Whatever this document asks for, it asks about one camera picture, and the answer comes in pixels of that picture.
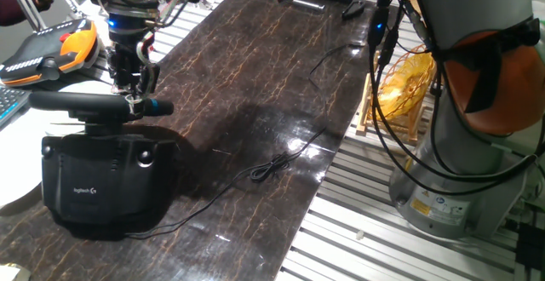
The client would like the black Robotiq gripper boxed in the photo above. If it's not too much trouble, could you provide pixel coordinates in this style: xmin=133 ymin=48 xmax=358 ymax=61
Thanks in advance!
xmin=106 ymin=12 xmax=162 ymax=119

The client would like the black Logitech steering wheel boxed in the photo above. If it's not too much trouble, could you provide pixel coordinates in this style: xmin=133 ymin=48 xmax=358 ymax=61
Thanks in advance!
xmin=28 ymin=91 xmax=175 ymax=125

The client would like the dark red sleeved forearm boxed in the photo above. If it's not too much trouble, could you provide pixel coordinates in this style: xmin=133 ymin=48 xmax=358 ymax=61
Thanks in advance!
xmin=0 ymin=0 xmax=55 ymax=27

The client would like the black Logitech wheel base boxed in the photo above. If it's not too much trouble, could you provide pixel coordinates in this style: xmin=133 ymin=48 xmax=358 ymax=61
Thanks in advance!
xmin=41 ymin=123 xmax=181 ymax=232

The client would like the orange black teach pendant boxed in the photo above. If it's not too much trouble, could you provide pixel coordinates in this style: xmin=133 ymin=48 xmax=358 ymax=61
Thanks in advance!
xmin=0 ymin=18 xmax=101 ymax=89

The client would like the black computer keyboard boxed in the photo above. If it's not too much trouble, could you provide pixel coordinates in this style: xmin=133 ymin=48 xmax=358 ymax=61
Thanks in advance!
xmin=0 ymin=85 xmax=34 ymax=129

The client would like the silver aluminium pole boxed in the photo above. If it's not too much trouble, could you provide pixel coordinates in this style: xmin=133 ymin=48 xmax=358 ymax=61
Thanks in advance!
xmin=3 ymin=0 xmax=48 ymax=33

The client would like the white round plate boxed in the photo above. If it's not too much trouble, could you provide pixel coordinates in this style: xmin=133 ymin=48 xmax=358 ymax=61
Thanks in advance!
xmin=0 ymin=79 xmax=129 ymax=209

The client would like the dark marble pattern mat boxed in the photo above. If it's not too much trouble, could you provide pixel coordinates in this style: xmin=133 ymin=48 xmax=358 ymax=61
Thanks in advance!
xmin=0 ymin=0 xmax=391 ymax=281

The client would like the beige paper scrap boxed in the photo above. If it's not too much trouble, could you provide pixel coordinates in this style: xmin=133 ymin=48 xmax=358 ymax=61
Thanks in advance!
xmin=0 ymin=263 xmax=32 ymax=281

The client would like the black C-clamp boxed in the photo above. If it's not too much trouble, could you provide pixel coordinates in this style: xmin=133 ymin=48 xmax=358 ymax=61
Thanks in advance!
xmin=252 ymin=0 xmax=366 ymax=21

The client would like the black box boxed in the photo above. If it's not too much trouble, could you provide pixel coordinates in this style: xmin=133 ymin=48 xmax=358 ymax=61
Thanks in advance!
xmin=515 ymin=222 xmax=545 ymax=272

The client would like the grey sensor cable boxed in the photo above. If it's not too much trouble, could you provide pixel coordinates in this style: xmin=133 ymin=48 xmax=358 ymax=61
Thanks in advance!
xmin=135 ymin=31 xmax=157 ymax=68

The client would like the thin black wheel cable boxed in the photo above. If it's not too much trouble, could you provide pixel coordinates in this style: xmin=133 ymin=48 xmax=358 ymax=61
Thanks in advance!
xmin=125 ymin=41 xmax=365 ymax=240

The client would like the black cable blue light plug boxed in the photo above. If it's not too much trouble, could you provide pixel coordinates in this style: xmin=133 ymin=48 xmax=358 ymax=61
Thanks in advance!
xmin=366 ymin=0 xmax=545 ymax=197

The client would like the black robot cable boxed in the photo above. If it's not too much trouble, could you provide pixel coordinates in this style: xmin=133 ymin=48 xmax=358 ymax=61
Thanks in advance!
xmin=378 ymin=0 xmax=545 ymax=188

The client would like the yellow wire basket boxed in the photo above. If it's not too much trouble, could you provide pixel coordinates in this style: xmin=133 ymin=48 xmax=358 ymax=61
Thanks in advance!
xmin=374 ymin=44 xmax=436 ymax=123

